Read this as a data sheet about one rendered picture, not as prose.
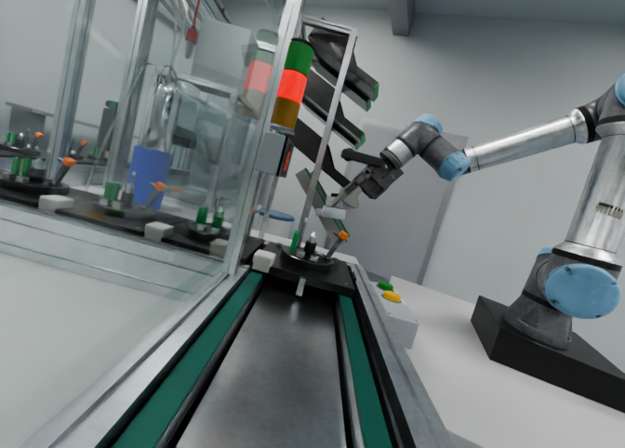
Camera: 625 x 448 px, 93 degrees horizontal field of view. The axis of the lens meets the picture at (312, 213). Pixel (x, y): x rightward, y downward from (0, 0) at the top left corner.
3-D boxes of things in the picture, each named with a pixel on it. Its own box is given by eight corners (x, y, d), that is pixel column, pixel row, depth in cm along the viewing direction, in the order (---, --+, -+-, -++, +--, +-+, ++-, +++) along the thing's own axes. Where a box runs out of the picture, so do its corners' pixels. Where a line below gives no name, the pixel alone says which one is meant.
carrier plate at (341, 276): (344, 268, 91) (346, 260, 90) (352, 297, 67) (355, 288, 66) (268, 247, 91) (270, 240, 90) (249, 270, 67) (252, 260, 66)
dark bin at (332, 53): (373, 102, 106) (387, 85, 105) (374, 88, 93) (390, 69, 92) (314, 55, 109) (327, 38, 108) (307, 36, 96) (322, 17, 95)
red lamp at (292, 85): (301, 108, 59) (307, 83, 58) (299, 100, 54) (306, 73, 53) (276, 101, 59) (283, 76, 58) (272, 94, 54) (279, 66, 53)
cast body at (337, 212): (343, 218, 88) (346, 194, 87) (344, 219, 83) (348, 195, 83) (314, 214, 88) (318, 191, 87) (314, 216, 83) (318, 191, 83)
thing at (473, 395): (569, 345, 115) (571, 337, 114) (1004, 729, 30) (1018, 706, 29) (390, 281, 137) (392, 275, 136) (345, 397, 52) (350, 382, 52)
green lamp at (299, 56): (308, 83, 58) (314, 57, 57) (306, 72, 53) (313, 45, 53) (283, 75, 58) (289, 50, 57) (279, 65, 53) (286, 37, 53)
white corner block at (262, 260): (272, 269, 71) (276, 253, 71) (269, 275, 67) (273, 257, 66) (253, 264, 71) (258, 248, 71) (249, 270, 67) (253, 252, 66)
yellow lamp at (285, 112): (295, 133, 59) (300, 108, 59) (292, 128, 54) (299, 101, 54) (271, 126, 59) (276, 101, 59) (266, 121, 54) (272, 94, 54)
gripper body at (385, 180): (373, 202, 81) (406, 171, 80) (352, 177, 81) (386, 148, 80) (368, 200, 89) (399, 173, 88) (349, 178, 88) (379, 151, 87)
